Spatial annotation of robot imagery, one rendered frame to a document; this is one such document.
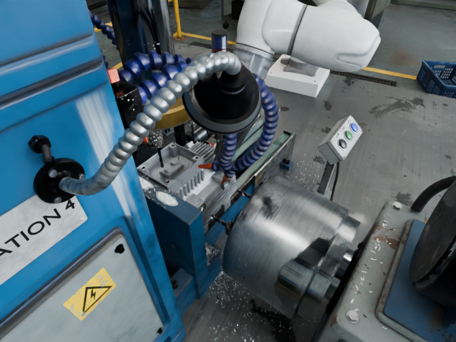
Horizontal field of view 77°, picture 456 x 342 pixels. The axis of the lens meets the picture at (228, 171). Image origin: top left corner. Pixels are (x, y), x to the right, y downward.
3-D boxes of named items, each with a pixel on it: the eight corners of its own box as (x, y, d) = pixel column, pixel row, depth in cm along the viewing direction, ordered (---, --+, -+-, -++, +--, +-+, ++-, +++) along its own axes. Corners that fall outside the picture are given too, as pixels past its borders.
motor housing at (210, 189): (193, 254, 74) (185, 207, 61) (142, 219, 82) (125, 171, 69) (237, 205, 86) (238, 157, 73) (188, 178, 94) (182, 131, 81)
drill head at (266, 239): (359, 392, 54) (421, 355, 37) (208, 281, 70) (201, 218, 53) (393, 287, 69) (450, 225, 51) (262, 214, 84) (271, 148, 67)
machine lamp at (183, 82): (133, 285, 20) (61, 144, 11) (45, 209, 25) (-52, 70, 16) (266, 150, 31) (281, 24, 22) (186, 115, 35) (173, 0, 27)
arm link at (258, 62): (263, 50, 59) (254, 79, 61) (279, 59, 67) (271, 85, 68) (227, 40, 63) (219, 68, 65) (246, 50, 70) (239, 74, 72)
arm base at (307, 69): (286, 58, 175) (286, 48, 171) (322, 64, 167) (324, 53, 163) (275, 70, 163) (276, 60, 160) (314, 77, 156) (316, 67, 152)
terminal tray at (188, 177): (173, 210, 66) (168, 188, 61) (140, 189, 70) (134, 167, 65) (206, 178, 73) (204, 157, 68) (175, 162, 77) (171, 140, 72)
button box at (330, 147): (330, 165, 86) (345, 159, 82) (316, 147, 86) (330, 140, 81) (350, 137, 96) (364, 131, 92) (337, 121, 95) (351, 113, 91)
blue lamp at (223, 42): (220, 50, 108) (220, 38, 105) (208, 47, 111) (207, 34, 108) (230, 45, 112) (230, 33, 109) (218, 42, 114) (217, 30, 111)
